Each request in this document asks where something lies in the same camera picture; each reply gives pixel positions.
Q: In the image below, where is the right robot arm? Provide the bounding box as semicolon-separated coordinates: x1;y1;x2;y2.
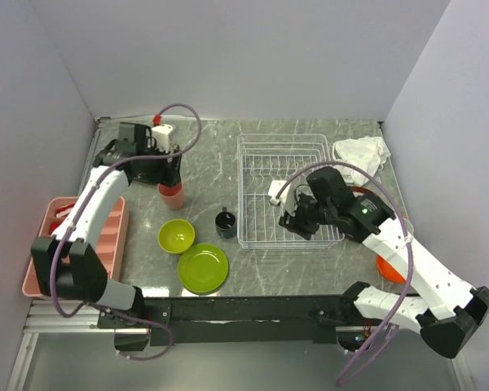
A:
268;163;489;358

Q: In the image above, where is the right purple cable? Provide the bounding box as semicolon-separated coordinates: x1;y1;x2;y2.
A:
276;160;413;387

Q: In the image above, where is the red white striped cloth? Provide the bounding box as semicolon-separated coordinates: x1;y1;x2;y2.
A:
55;204;74;218

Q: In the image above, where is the white wire dish rack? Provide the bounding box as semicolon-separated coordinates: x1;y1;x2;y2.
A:
236;134;344;249

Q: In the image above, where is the black base bar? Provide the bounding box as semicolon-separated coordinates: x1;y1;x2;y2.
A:
97;295;379;350

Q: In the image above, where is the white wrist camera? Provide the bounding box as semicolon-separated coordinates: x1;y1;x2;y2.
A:
151;115;174;152
267;180;296;216

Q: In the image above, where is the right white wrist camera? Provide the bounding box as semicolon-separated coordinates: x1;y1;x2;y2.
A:
267;180;296;216

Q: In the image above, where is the brown rimmed round plate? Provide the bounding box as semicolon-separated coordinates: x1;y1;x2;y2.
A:
350;187;372;196

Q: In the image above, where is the red cloth roll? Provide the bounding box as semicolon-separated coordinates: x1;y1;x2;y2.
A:
48;219;64;235

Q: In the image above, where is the purple cable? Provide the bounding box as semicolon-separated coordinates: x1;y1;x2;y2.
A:
276;160;413;387
48;103;202;362

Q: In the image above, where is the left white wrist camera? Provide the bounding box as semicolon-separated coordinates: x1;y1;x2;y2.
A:
151;115;174;152

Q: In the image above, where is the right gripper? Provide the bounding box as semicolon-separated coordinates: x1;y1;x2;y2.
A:
279;187;335;240

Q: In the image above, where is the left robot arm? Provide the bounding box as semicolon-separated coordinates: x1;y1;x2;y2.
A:
31;122;181;327

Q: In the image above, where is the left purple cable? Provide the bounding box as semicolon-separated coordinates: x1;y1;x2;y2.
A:
48;103;202;362

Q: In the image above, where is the orange bowl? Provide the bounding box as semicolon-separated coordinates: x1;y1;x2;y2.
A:
377;256;406;284

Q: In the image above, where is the aluminium frame rail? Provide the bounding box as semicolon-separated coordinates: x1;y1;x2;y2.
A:
6;299;146;390

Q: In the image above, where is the dark blue ceramic mug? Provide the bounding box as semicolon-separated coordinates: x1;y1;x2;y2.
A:
214;207;237;239

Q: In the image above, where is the green bowl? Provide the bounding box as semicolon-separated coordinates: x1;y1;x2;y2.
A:
157;219;196;254

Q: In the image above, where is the green plate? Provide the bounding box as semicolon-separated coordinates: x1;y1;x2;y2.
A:
177;244;229;294

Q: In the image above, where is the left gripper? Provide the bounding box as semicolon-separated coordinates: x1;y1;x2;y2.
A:
138;141;183;187

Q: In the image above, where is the pink plastic cup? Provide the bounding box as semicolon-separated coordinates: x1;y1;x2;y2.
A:
157;182;185;210

